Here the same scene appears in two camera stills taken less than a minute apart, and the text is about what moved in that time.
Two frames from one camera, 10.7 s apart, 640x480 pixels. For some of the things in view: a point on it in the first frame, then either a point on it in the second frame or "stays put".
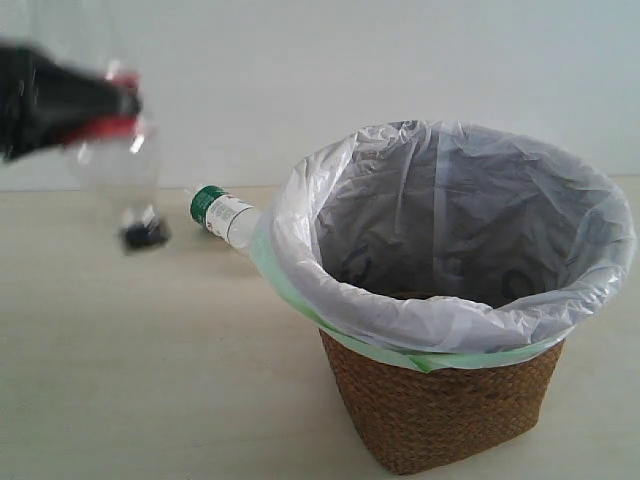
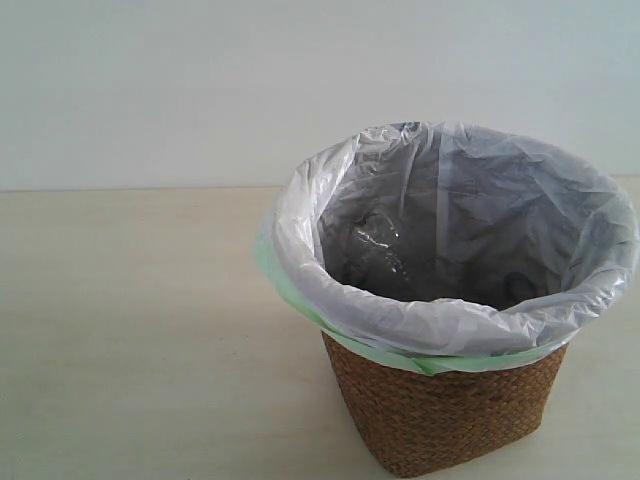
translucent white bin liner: (450, 244) stays put
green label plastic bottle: (229, 217) -> (379, 240)
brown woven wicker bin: (427, 420) stays put
